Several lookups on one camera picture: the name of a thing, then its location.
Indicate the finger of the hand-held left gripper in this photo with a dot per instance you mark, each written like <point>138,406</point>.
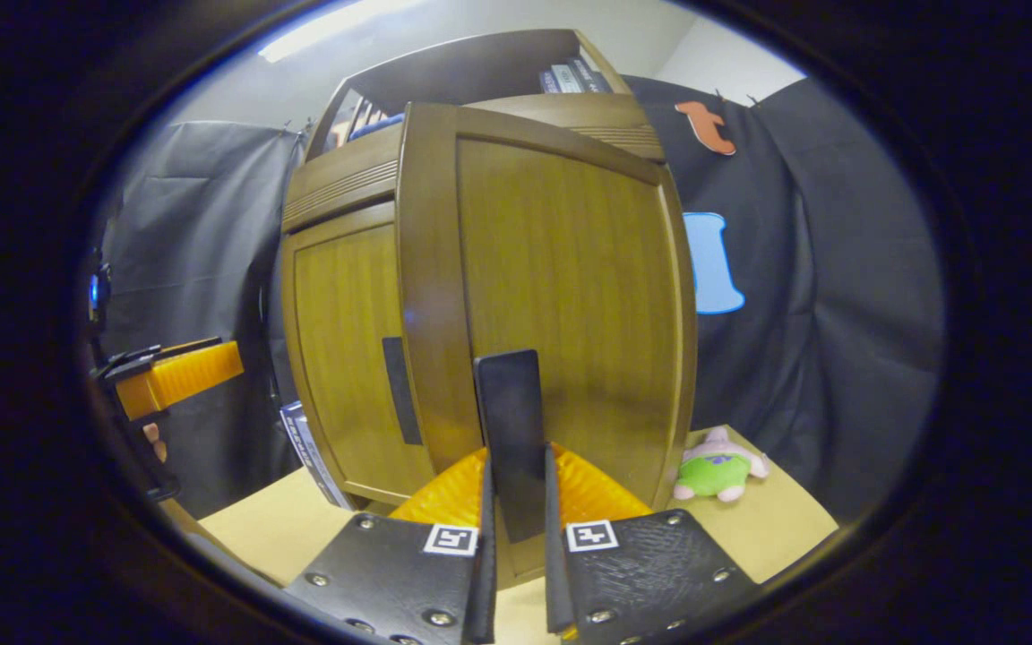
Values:
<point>180,378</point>
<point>149,358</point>

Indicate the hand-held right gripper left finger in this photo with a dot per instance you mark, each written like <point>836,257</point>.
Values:
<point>483,582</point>

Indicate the blue spine book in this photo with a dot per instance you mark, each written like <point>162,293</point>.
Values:
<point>551,82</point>

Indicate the wooden double-door shoe cabinet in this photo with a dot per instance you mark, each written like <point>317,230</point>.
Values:
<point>462,72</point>

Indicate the black backdrop cloth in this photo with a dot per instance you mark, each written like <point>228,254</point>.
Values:
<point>838,269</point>

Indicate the wooden shoe cabinet door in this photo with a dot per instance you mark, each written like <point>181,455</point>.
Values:
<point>346,340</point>
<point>570,269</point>

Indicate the green and pink plush toy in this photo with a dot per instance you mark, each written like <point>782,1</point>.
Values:
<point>713,470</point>

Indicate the grey spine book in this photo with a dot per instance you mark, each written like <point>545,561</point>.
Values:
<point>570,78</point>

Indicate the wooden cabinet drawer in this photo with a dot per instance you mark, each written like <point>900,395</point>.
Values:
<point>337,184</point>

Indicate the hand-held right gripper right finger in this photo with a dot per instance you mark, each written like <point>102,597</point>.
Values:
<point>556,582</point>

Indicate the blue folded towel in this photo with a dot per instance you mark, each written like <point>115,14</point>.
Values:
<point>377,127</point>

